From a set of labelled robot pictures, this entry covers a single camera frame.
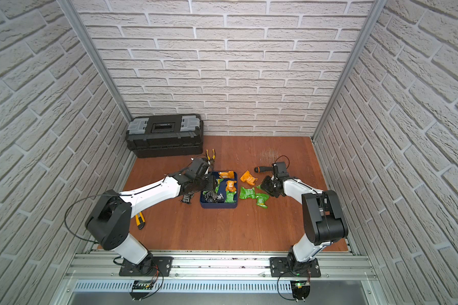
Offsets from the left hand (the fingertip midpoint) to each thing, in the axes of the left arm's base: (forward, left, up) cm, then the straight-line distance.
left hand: (217, 181), depth 89 cm
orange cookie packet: (+7, -5, -5) cm, 10 cm away
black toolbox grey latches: (+24, +28, +7) cm, 38 cm away
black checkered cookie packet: (-5, +15, -8) cm, 18 cm away
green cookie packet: (-5, -22, -8) cm, 24 cm away
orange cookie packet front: (+1, -6, -7) cm, 9 cm away
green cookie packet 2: (-3, -14, -7) cm, 16 cm away
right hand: (+1, -24, -7) cm, 25 cm away
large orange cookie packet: (+7, -15, -8) cm, 19 cm away
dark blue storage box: (-5, -6, -8) cm, 11 cm away
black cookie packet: (-5, +3, -7) cm, 9 cm away
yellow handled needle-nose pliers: (+22, +7, -10) cm, 25 cm away
